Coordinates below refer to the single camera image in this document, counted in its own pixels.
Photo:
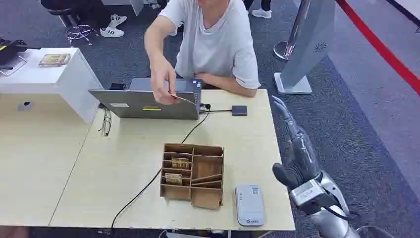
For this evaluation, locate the person's right hand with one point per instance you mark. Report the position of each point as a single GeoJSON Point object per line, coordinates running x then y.
{"type": "Point", "coordinates": [162, 82]}

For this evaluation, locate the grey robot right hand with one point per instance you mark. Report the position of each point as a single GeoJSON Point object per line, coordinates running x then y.
{"type": "Point", "coordinates": [302, 154]}

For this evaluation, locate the grey laptop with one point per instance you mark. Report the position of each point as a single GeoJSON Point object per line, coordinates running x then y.
{"type": "Point", "coordinates": [131, 105]}

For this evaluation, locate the person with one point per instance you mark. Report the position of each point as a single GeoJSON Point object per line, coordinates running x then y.
{"type": "Point", "coordinates": [261, 13]}
{"type": "Point", "coordinates": [216, 42]}
{"type": "Point", "coordinates": [85, 10]}

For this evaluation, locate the black-rimmed eyeglasses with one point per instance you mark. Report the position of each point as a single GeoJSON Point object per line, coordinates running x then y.
{"type": "Point", "coordinates": [106, 123]}

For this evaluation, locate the pale grey card reader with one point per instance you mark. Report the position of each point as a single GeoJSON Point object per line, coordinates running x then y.
{"type": "Point", "coordinates": [250, 207]}

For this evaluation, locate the dark grey adapter hub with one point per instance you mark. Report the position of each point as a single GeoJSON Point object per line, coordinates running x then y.
{"type": "Point", "coordinates": [239, 110]}

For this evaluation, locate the white furniture panel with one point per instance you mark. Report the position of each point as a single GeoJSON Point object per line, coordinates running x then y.
{"type": "Point", "coordinates": [134, 5]}

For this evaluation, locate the white cabinet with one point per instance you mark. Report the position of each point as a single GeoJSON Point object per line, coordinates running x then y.
{"type": "Point", "coordinates": [72, 82]}

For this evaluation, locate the chrome stool base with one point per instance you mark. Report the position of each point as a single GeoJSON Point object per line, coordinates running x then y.
{"type": "Point", "coordinates": [78, 33]}

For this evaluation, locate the wooden card box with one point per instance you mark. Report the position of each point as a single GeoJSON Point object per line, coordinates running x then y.
{"type": "Point", "coordinates": [206, 197]}

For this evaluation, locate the round dark robot part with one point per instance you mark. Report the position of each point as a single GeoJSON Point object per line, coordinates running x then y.
{"type": "Point", "coordinates": [374, 232]}

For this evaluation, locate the yellow card pack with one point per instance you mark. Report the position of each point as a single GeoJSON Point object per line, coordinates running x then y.
{"type": "Point", "coordinates": [54, 60]}

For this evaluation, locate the grey kiosk stand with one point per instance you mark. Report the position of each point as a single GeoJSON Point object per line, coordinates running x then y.
{"type": "Point", "coordinates": [308, 42]}

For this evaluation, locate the red barrier belt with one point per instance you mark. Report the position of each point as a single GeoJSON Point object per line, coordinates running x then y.
{"type": "Point", "coordinates": [380, 47]}

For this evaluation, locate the clear plastic stand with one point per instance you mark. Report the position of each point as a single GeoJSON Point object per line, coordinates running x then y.
{"type": "Point", "coordinates": [13, 67]}

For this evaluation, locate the black device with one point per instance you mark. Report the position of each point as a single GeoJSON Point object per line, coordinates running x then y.
{"type": "Point", "coordinates": [10, 49]}

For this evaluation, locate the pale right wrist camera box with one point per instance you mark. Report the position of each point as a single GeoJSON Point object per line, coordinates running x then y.
{"type": "Point", "coordinates": [305, 193]}

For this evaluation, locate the chrome stanchion post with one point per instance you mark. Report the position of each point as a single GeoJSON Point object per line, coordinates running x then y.
{"type": "Point", "coordinates": [290, 42]}

